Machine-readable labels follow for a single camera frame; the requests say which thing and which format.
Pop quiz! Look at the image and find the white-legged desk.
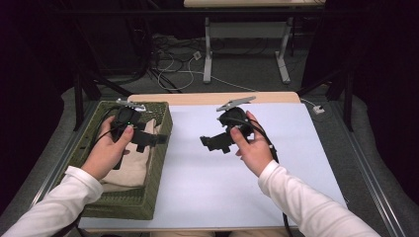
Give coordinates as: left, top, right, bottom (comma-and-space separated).
183, 0, 325, 85

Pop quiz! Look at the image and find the black metal crossbar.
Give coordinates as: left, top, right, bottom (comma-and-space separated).
53, 8, 364, 16

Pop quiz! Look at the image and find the white floor cable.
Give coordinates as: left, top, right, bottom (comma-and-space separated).
157, 53, 259, 94

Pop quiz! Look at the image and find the beige sweater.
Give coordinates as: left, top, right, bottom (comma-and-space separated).
98, 118, 162, 194

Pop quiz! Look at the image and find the black metal stand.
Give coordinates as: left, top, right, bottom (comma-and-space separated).
295, 70, 355, 132
72, 70, 132, 132

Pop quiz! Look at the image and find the green woven basket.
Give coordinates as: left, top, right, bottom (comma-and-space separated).
63, 100, 174, 221

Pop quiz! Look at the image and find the aluminium rail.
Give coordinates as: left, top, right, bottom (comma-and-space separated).
330, 100, 408, 237
29, 100, 102, 208

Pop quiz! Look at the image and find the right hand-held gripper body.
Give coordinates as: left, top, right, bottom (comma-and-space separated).
211, 96, 257, 147

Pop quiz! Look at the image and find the left hand-held gripper black cable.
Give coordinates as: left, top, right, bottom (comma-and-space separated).
52, 105, 122, 237

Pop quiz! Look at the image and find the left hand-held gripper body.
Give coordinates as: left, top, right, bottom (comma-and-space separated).
110, 98, 159, 147

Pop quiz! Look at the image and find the white plug with cable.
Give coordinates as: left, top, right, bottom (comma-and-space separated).
299, 97, 326, 116

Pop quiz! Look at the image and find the white table mat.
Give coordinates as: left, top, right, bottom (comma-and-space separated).
78, 102, 349, 230

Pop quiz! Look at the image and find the hand-held gripper black cable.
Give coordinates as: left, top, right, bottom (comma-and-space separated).
226, 117, 294, 237
52, 105, 122, 237

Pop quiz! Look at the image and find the person's left hand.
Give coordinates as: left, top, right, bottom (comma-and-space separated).
80, 115, 135, 182

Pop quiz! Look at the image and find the bundle of black floor cables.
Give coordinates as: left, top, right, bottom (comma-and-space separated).
131, 31, 207, 94

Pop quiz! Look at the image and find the right hand-held gripper black cable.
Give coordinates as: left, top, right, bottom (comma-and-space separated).
226, 117, 294, 237

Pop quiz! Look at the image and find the dark curtain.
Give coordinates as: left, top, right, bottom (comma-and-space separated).
0, 0, 80, 215
302, 0, 419, 205

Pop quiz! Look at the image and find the person's right hand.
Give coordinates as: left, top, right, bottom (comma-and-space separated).
229, 110, 275, 178

